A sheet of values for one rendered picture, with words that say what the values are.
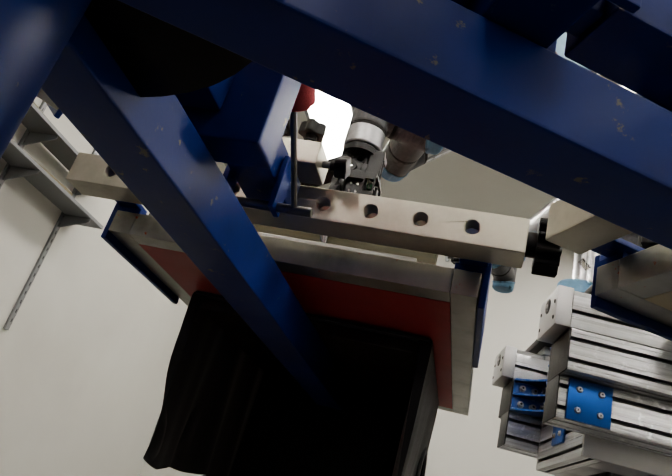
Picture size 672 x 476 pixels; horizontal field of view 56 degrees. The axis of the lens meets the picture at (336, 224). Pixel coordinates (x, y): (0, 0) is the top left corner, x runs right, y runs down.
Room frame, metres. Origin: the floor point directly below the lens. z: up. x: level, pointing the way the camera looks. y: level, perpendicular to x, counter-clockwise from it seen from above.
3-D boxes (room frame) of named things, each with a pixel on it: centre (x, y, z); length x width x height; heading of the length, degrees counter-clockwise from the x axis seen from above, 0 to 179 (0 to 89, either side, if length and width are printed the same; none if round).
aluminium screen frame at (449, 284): (1.26, -0.05, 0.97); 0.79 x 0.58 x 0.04; 163
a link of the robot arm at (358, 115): (1.05, -0.01, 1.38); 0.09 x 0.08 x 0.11; 97
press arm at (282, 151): (0.72, 0.12, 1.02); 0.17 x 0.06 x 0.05; 163
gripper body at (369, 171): (1.05, -0.02, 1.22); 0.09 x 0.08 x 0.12; 73
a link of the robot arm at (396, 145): (1.08, -0.10, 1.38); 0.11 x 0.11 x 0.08; 7
